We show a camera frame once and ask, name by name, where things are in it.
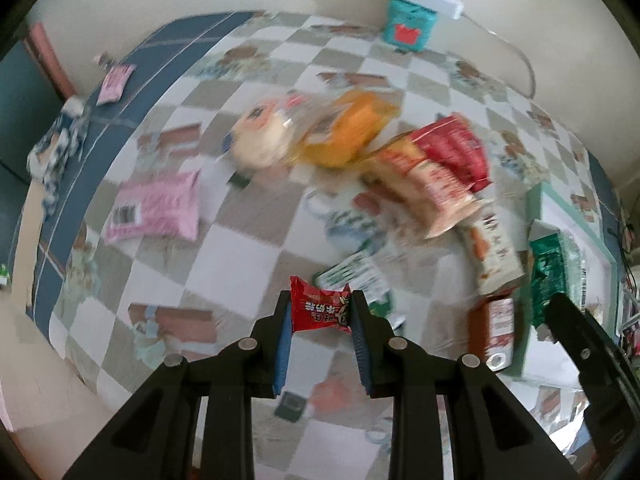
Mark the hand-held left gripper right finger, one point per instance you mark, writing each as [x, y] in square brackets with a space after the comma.
[359, 352]

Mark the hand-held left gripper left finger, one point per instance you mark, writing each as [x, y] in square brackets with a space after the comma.
[282, 347]

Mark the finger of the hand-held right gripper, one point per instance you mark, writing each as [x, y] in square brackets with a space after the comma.
[565, 320]

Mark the small red snack packet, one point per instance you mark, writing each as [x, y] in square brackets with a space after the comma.
[320, 310]

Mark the red drink carton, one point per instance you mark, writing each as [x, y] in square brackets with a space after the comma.
[495, 330]

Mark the green and white drink carton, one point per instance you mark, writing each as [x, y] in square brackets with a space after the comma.
[355, 272]

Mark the white and orange drink carton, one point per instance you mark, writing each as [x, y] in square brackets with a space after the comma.
[492, 250]

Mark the teal rimmed white box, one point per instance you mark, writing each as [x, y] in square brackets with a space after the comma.
[565, 210]

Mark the large pink snack packet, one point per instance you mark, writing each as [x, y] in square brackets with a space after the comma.
[160, 205]

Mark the orange cake packet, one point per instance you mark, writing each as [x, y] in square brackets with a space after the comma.
[345, 130]

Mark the green snack packet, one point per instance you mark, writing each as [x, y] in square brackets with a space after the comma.
[550, 270]

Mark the cream and red snack packet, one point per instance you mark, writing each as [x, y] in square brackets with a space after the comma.
[425, 195]

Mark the round bread in clear wrapper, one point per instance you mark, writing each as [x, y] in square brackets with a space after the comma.
[260, 135]

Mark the blue and white patterned cloth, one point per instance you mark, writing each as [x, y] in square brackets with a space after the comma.
[52, 150]

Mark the small pink packet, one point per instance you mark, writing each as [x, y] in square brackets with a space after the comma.
[116, 84]

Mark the teal container with red label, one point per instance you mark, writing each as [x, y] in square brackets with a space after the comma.
[410, 20]

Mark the dark teal panel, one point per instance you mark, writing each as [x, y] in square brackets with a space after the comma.
[20, 110]

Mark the reddish wooden rail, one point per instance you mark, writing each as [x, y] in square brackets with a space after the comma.
[47, 57]

